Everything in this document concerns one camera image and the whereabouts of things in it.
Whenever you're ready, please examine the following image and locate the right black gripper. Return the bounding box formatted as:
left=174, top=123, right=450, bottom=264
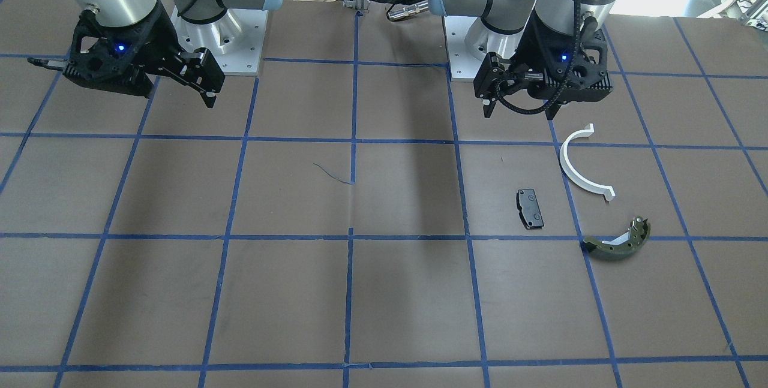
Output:
left=62, top=1, right=225, bottom=107

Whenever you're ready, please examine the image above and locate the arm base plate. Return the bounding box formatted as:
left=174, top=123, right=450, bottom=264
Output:
left=171, top=8, right=270, bottom=76
left=443, top=16, right=522, bottom=82

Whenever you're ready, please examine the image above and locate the white curved plastic bracket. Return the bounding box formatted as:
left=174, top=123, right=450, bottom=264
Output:
left=559, top=123, right=616, bottom=202

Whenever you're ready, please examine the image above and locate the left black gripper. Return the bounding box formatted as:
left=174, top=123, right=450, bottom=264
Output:
left=473, top=15, right=613, bottom=121

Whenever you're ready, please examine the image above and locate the black brake pad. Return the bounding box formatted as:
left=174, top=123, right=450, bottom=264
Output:
left=516, top=188, right=545, bottom=230

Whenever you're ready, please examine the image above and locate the silver metal connector plug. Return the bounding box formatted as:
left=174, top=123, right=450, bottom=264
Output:
left=386, top=0, right=430, bottom=22

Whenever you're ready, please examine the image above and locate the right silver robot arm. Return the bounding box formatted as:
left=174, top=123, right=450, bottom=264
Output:
left=28, top=0, right=283, bottom=107

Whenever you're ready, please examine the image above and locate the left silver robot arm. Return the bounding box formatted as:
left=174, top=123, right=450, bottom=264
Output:
left=428, top=0, right=617, bottom=120

